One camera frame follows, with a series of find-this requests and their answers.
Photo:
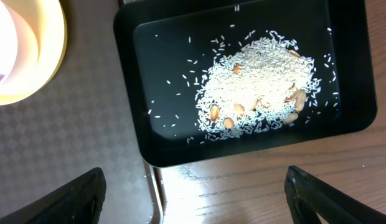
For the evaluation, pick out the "white pink bowl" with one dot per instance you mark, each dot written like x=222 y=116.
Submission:
x=8 y=42

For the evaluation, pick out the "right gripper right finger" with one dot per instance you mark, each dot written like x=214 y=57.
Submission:
x=309 y=198

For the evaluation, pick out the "yellow plate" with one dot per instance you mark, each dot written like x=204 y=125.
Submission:
x=41 y=39

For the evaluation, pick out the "black plastic bin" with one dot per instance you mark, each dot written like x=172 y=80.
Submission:
x=346 y=107

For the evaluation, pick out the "rice and peanut waste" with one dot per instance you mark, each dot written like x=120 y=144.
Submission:
x=236 y=70

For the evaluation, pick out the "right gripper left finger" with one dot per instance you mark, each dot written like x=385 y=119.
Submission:
x=80 y=201

